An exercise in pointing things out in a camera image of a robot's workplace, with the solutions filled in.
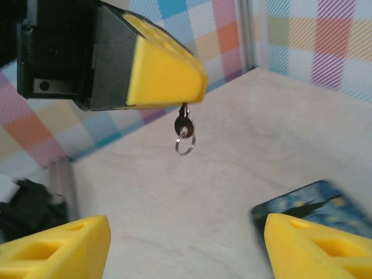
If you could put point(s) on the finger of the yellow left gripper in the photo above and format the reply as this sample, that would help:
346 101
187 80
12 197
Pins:
165 75

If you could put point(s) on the aluminium frame corner post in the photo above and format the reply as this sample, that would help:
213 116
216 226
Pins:
62 186
247 35

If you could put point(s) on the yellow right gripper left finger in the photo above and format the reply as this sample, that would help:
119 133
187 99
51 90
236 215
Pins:
58 250

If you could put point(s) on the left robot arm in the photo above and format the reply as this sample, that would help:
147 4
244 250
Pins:
29 209

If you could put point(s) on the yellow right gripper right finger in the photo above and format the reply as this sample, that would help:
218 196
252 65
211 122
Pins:
302 250

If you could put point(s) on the starry night print tin box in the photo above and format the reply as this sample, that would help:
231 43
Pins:
314 203

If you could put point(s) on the small silver key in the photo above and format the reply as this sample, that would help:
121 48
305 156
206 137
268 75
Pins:
183 125

